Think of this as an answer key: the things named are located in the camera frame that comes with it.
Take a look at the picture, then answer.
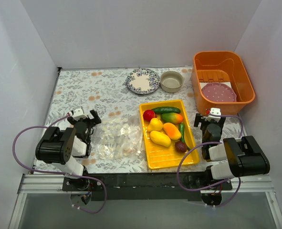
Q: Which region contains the green red mango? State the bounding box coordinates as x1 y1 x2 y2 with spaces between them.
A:
160 113 183 125

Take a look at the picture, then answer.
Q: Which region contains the clear zip top bag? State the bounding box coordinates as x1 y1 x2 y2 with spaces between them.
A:
91 115 142 160

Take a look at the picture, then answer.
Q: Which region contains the dark purple fruit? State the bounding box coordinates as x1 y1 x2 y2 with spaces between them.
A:
175 141 188 153

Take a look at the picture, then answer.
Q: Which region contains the yellow pear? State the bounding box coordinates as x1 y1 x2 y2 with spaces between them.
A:
147 118 163 132

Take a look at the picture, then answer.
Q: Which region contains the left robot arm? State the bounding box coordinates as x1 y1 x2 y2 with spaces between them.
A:
35 106 101 191

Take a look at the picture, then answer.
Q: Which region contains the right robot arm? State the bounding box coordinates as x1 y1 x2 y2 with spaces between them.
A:
194 113 271 190

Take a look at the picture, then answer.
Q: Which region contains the green chili pepper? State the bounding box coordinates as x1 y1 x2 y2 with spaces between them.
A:
178 123 190 151

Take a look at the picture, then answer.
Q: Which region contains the pink dotted plate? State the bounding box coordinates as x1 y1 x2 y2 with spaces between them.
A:
201 82 237 102

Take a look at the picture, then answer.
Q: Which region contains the orange mango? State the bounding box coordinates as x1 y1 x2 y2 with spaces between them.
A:
163 123 182 141

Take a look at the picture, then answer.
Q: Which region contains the floral tablecloth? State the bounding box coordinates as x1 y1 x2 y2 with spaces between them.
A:
45 67 198 173

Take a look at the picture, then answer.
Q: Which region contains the yellow plastic tray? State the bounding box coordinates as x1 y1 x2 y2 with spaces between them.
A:
139 100 196 170

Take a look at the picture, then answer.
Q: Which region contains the green cucumber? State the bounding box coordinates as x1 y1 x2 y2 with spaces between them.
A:
152 106 181 115

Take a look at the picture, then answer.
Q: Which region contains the beige ceramic bowl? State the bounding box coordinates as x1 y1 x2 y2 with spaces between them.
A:
160 71 184 93

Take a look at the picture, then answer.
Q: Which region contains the red pomegranate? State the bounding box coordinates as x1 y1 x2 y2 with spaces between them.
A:
143 110 157 122

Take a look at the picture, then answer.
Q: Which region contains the orange plastic basin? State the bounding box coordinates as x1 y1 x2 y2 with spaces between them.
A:
191 51 255 115

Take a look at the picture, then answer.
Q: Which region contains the blue floral plate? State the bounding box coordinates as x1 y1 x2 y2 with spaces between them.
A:
126 68 160 95

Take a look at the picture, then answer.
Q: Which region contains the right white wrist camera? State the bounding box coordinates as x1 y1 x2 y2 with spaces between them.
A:
206 108 221 116

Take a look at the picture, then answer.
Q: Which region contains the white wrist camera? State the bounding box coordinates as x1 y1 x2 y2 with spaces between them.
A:
206 108 221 116
68 106 88 121

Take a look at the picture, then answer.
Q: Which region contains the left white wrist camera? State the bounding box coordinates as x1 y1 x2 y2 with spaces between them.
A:
68 106 88 121

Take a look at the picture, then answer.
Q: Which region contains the aluminium rail frame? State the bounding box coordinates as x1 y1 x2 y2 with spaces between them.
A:
9 174 282 229

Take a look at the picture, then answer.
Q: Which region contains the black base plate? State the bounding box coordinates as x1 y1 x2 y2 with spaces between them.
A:
61 172 233 202

